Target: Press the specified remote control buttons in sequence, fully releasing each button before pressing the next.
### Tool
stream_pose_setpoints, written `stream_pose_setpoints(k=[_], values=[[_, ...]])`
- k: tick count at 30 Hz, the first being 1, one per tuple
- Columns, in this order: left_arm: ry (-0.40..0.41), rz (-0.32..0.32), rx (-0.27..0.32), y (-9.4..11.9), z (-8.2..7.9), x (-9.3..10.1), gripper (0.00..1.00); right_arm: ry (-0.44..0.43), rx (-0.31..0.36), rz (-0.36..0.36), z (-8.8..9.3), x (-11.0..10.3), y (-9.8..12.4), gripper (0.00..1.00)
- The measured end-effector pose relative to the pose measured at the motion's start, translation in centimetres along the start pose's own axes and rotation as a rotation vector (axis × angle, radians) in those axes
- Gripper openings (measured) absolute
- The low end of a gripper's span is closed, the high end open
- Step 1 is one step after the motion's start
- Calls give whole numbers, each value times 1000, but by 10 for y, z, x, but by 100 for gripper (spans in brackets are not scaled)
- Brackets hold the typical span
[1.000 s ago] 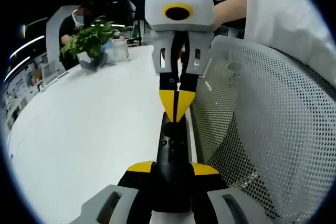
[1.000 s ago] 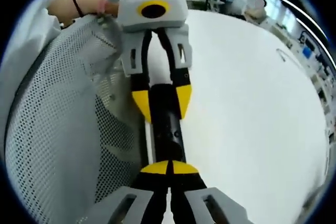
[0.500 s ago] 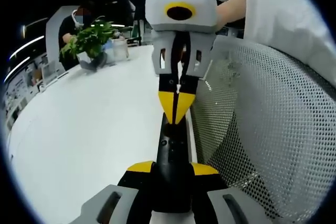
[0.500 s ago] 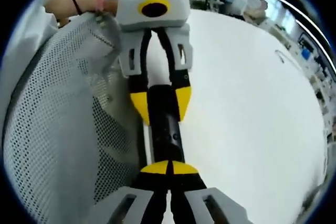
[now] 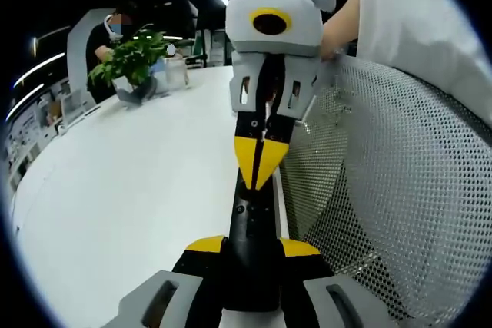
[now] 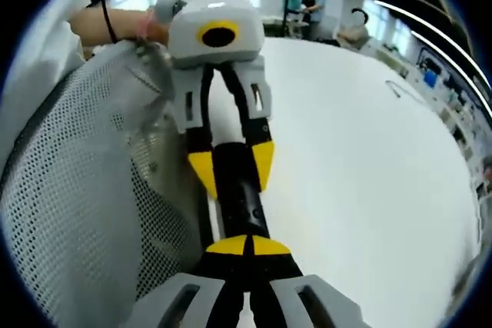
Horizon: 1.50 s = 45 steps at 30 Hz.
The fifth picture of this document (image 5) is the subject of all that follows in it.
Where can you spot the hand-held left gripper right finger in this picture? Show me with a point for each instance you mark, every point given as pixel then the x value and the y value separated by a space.
pixel 326 301

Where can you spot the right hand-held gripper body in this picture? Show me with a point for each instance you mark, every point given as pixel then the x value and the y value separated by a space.
pixel 269 1

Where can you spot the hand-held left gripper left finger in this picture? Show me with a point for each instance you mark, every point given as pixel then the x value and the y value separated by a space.
pixel 169 297

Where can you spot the black remote control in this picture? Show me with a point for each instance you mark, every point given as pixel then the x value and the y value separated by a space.
pixel 251 251

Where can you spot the clear glass container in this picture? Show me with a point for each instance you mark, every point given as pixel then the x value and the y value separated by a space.
pixel 176 72

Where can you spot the white plant pot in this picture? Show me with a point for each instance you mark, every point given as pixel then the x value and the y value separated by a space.
pixel 132 91

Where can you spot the green potted plant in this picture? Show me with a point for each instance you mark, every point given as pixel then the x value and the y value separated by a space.
pixel 130 57

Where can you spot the person's white shirt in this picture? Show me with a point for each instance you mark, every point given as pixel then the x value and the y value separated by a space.
pixel 415 28

